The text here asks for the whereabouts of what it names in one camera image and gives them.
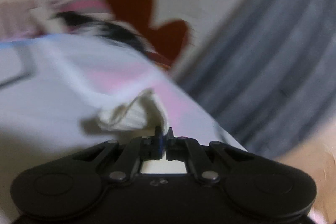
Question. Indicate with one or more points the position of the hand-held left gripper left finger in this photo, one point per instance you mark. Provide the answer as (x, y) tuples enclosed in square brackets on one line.
[(158, 144)]

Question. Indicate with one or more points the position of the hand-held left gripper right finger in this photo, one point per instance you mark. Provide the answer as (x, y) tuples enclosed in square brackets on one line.
[(171, 146)]

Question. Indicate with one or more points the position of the cream knitted garment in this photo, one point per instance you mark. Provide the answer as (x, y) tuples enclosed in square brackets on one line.
[(136, 113)]

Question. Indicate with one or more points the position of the grey pink printed bedsheet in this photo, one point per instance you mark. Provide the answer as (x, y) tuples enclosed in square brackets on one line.
[(52, 98)]

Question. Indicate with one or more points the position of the black cloth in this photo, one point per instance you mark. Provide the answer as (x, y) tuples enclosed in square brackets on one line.
[(115, 29)]

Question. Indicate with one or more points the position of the wide grey curtain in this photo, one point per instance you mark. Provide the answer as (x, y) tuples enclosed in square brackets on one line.
[(275, 56)]

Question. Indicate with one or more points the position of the red scalloped headboard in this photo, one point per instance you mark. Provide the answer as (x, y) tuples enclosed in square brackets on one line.
[(136, 3)]

